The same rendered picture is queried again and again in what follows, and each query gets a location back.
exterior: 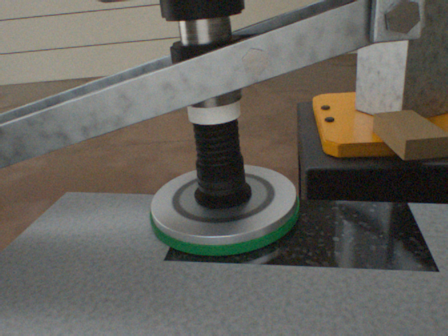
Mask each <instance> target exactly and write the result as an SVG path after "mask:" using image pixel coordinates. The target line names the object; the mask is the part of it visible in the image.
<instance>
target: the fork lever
mask: <svg viewBox="0 0 448 336"><path fill-rule="evenodd" d="M372 4H373V0H319V1H316V2H315V3H311V4H308V5H306V6H303V7H299V8H297V9H294V10H291V11H287V12H285V13H284V14H281V15H278V16H275V17H272V18H269V19H266V20H263V21H260V22H257V23H254V24H251V25H250V26H247V27H244V28H242V29H238V30H235V31H232V35H244V34H252V33H258V34H256V35H252V37H248V38H246V39H243V40H240V41H236V42H234V43H231V44H228V45H224V46H222V47H218V49H214V50H212V51H208V52H206V53H202V54H200V55H196V56H194V57H190V58H188V59H184V60H182V61H180V62H177V63H174V64H172V60H171V54H168V55H164V56H162V57H158V58H156V59H152V60H150V61H148V62H146V63H142V64H140V65H136V66H134V67H130V68H128V69H124V70H122V71H119V72H116V73H114V74H112V75H109V76H106V77H102V78H100V79H97V80H94V81H91V82H88V83H85V84H82V85H79V86H77V87H75V88H72V89H69V90H66V91H63V92H60V93H57V94H54V95H51V96H48V97H45V98H42V99H41V100H38V101H35V102H32V103H29V104H26V105H23V106H20V107H17V108H14V109H11V110H8V111H5V112H4V113H1V114H0V168H4V167H7V166H10V165H14V164H16V163H20V162H22V161H26V160H29V159H30V158H33V157H37V156H40V155H43V154H46V153H50V152H52V151H56V150H58V149H62V148H65V147H66V146H69V145H73V144H76V143H79V142H82V141H86V140H88V139H92V138H95V137H98V136H101V135H103V134H105V133H109V132H112V131H115V130H118V129H122V128H124V127H128V126H131V125H134V124H137V123H140V122H141V121H145V120H148V119H151V118H154V117H158V116H160V115H164V114H167V113H170V112H173V111H176V110H179V109H181V108H184V107H187V106H190V105H194V104H196V103H200V102H202V101H206V100H209V99H212V98H215V97H217V96H220V95H223V94H226V93H230V92H232V91H236V90H238V89H242V88H245V87H248V86H251V85H253V84H256V83H259V82H262V81H266V80H268V79H272V78H274V77H278V76H281V75H284V74H287V73H289V72H292V71H295V70H298V69H301V68H304V67H308V66H310V65H314V64H317V63H320V62H322V61H324V60H327V59H330V58H333V57H336V56H340V55H343V54H346V53H350V52H352V51H356V49H360V48H363V47H366V46H369V45H372V44H375V43H372V42H370V28H371V5H372ZM385 14H386V20H387V28H388V30H389V31H394V32H398V33H404V34H407V33H408V32H410V30H412V28H413V27H414V26H415V25H416V24H417V23H418V22H419V21H420V20H421V18H420V10H419V5H418V2H414V1H409V0H397V1H396V2H394V4H393V5H392V6H391V7H390V8H389V9H388V10H387V11H386V12H385Z"/></svg>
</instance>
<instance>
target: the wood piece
mask: <svg viewBox="0 0 448 336"><path fill-rule="evenodd" d="M373 132H374V133H376V134H377V136H378V137H380V138H381V139H382V140H383V141H384V142H385V143H386V144H388V146H390V148H391V149H392V150H393V151H394V152H395V153H396V154H398V155H399V156H400V157H401V158H402V159H403V160H404V161H411V160H419V159H427V158H436V157H448V133H447V132H446V131H444V130H442V129H440V128H439V127H438V126H436V125H434V124H432V122H430V121H428V120H427V119H426V118H424V117H422V116H420V115H418V114H417V113H416V112H414V111H413V110H412V109H410V110H402V111H394V112H386V113H374V114H373Z"/></svg>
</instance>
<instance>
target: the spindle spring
mask: <svg viewBox="0 0 448 336"><path fill-rule="evenodd" d="M226 125H229V126H226ZM237 125H238V120H237V118H236V119H234V120H232V121H230V122H226V123H221V124H214V125H199V124H195V123H193V126H194V128H193V130H194V132H195V135H194V138H195V139H196V140H195V144H196V151H197V158H198V160H197V162H198V164H199V165H200V166H204V167H208V168H220V167H226V166H229V165H232V164H234V163H236V162H237V161H238V160H239V158H240V156H241V153H240V146H239V132H238V130H239V128H238V126H237ZM224 126H226V127H224ZM219 127H223V128H220V129H214V128H219ZM204 129H211V130H204ZM227 132H228V133H227ZM222 133H226V134H225V135H222ZM214 135H221V136H217V137H204V136H214ZM226 139H229V140H226ZM223 140H226V141H223ZM218 141H222V142H219V143H205V142H218ZM229 145H230V146H229ZM226 146H229V147H226ZM224 147H226V148H224ZM220 148H224V149H220ZM206 149H219V150H206ZM229 152H230V153H229ZM225 153H227V154H225ZM222 154H224V155H222ZM206 155H220V156H206ZM229 159H230V160H229ZM226 160H228V161H226ZM221 161H224V162H221ZM206 162H209V163H206ZM214 162H221V163H214Z"/></svg>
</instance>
